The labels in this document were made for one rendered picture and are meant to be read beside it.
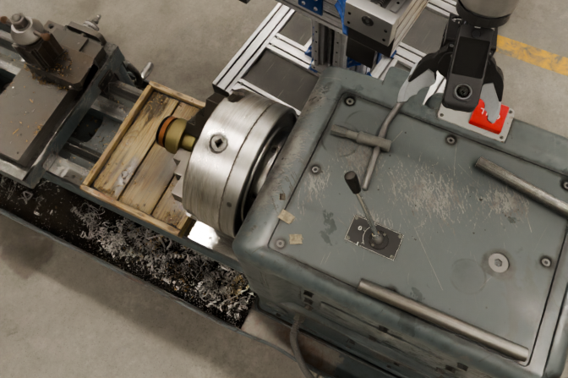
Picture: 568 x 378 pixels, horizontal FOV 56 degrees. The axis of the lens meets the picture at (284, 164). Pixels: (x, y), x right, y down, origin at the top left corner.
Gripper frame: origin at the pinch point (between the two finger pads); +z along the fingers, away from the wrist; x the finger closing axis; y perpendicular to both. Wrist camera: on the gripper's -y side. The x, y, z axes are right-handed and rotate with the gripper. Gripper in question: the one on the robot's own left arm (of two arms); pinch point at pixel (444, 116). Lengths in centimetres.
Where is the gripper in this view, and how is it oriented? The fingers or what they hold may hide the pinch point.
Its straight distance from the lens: 88.7
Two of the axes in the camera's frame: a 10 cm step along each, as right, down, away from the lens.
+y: 2.8, -7.6, 5.8
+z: -0.2, 6.0, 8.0
